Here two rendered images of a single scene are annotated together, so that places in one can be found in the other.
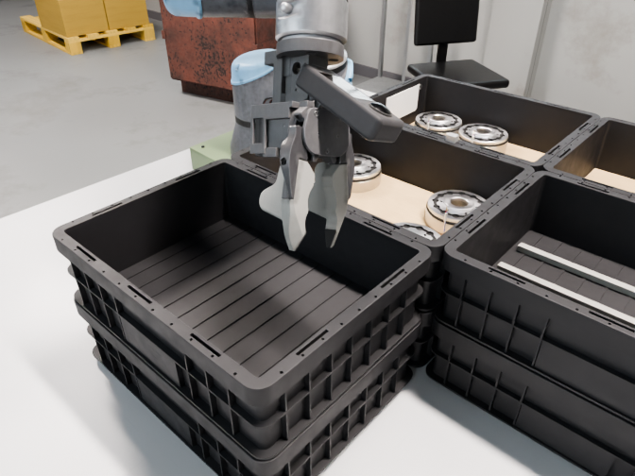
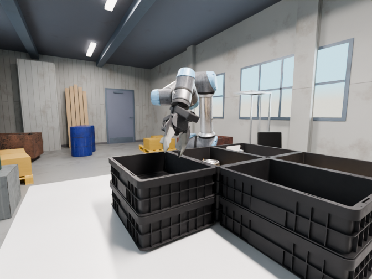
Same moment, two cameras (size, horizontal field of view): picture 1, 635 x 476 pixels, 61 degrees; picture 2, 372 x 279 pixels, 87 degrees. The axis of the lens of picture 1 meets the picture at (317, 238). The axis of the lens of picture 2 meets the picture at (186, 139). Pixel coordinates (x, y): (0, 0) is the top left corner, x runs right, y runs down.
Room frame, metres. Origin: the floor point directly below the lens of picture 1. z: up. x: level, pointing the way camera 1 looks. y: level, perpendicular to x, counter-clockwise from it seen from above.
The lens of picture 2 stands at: (-0.17, -0.21, 1.12)
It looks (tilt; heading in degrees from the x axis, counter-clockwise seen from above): 7 degrees down; 15
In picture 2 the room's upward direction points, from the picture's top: straight up
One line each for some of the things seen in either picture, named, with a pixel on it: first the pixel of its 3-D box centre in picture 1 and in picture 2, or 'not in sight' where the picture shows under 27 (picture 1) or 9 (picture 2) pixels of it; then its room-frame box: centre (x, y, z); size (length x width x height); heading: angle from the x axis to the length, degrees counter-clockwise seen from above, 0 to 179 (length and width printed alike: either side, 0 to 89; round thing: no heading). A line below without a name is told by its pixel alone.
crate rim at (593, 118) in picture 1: (470, 116); (252, 150); (1.01, -0.30, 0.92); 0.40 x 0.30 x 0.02; 48
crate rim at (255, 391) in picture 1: (237, 247); (156, 164); (0.56, 0.10, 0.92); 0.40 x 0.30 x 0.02; 48
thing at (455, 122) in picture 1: (438, 120); not in sight; (1.14, -0.27, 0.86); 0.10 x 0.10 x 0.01
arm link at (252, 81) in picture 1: (261, 83); (189, 142); (1.19, 0.13, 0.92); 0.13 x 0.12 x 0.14; 89
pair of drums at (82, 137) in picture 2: not in sight; (83, 139); (4.64, 4.20, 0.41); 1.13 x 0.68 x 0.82; 45
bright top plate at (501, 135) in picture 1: (483, 133); not in sight; (1.06, -0.35, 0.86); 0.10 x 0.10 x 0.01
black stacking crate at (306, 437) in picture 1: (247, 338); (157, 201); (0.56, 0.10, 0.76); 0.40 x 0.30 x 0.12; 48
